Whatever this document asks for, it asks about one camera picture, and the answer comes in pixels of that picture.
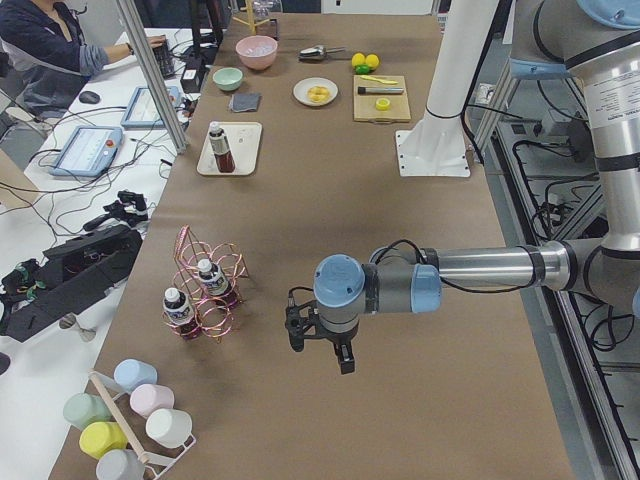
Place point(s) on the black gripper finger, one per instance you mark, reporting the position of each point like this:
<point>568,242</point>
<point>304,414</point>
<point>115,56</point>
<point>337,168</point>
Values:
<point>296,335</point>
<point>345,357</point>

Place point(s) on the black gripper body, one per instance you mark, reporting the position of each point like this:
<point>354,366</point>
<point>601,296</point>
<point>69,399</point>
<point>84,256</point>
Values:
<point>338,339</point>

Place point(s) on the glazed yellow donut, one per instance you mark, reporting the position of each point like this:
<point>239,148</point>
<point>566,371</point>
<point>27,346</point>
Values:
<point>318,94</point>

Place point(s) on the white round plate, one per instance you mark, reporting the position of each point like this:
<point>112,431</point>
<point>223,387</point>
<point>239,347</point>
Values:
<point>301,87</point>

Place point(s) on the cream rabbit tray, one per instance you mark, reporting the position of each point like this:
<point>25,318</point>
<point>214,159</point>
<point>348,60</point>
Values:
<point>244,142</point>

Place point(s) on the dark tea bottle on tray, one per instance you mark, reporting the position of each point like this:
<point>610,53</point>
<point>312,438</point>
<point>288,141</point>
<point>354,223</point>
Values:
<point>221,148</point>

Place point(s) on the tea bottle in rack upper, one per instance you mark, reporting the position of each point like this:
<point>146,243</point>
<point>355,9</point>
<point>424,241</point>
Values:
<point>215,282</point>

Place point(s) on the tea bottle in rack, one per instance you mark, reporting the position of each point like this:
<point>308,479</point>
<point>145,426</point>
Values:
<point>180,314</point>
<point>215,282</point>

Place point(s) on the tea bottle in rack lower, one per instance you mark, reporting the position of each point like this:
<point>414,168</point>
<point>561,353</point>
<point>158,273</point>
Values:
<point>180,314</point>

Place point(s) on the white cup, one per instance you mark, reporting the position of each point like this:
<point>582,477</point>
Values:
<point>170,428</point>

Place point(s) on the pink cup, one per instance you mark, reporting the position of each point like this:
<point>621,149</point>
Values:
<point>147,398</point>

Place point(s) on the light blue cup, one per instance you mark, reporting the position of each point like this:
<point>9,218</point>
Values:
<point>131,373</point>

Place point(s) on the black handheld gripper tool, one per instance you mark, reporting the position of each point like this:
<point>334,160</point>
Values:
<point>130,207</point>

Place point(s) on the grey cup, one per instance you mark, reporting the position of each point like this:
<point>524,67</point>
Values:
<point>120,464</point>

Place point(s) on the grey folded cloth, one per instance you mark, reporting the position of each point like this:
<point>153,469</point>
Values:
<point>244,102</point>

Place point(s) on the half lemon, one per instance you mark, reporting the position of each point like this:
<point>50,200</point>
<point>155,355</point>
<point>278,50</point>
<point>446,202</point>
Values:
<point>382,104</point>

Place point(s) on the yellow cup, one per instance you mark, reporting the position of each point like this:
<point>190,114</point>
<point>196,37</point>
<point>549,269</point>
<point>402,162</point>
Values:
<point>100,437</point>

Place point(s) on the mint green cup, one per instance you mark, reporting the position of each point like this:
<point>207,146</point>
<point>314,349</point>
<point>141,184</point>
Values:
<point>83,409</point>

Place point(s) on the bamboo cutting board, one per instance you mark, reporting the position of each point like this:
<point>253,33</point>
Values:
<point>364,105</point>

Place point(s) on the steel cylinder black cap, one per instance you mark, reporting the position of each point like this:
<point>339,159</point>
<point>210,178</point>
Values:
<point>363,90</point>

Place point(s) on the yellow plastic knife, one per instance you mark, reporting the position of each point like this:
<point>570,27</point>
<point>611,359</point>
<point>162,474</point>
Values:
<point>380,80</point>

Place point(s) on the mint green bowl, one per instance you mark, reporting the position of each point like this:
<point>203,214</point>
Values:
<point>228,79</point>

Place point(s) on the green lime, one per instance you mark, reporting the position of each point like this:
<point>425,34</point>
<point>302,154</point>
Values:
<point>362,69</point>

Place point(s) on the black power adapter box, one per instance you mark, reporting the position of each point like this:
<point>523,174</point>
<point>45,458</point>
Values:
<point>193,75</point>

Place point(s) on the teach pendant far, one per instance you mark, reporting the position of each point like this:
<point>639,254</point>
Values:
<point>141,112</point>

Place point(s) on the teach pendant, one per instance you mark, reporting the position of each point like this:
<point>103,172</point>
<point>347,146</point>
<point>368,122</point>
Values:
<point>88,152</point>
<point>141,112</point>

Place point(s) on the yellow lemon far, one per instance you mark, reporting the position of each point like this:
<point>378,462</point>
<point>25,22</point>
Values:
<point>358,59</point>

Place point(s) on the yellow lemon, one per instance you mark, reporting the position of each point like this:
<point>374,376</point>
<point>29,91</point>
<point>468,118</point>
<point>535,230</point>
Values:
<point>372,61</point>
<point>358,59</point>

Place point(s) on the yellow lemon near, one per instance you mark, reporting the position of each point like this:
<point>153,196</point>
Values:
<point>372,61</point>

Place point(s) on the metal ice scoop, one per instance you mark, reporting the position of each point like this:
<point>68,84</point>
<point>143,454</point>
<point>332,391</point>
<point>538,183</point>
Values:
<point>318,53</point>

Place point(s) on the pink bowl with ice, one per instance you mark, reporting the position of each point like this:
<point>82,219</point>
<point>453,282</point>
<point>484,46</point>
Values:
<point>257,52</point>

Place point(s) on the teach pendant near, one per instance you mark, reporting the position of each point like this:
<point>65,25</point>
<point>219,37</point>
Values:
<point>88,152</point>

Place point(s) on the black keyboard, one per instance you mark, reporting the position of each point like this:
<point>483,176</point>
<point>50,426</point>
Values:
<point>164,60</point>

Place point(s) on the wooden mug tree stand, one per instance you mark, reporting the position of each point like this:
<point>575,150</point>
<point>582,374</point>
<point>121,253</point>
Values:
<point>258,16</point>

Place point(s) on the black computer mouse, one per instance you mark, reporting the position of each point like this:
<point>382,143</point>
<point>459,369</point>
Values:
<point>89,97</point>

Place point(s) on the seated person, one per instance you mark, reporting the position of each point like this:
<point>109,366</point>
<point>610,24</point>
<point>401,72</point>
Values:
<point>46,46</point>

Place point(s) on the copper wire bottle rack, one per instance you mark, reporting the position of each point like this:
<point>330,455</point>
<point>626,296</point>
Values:
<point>204,289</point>

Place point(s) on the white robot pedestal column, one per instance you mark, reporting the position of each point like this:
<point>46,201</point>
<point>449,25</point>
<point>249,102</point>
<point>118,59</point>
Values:
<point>436,145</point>

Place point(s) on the aluminium frame post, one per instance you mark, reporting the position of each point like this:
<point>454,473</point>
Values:
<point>143,51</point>

